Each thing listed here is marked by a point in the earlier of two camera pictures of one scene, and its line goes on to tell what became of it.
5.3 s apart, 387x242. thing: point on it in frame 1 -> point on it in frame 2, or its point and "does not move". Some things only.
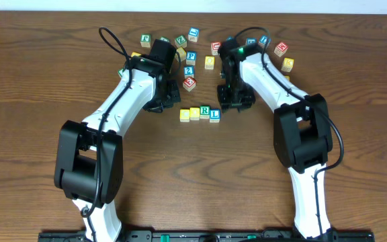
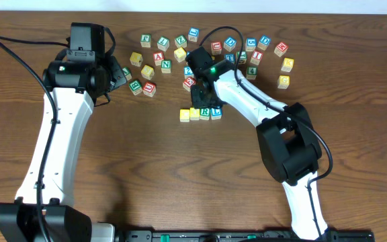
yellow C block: [184, 114] does not move
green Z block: [181, 41] does not move
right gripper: [235, 97] -> [201, 97]
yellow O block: [194, 113] does not move
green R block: [204, 111] does not move
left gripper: [168, 95] -> [115, 75]
